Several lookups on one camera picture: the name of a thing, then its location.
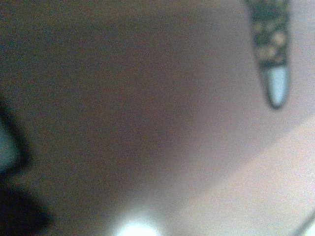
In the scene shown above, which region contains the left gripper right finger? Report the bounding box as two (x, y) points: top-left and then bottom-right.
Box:
(243, 0), (292, 110)

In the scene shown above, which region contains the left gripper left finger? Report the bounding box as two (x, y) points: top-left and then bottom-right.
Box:
(0, 97), (54, 236)

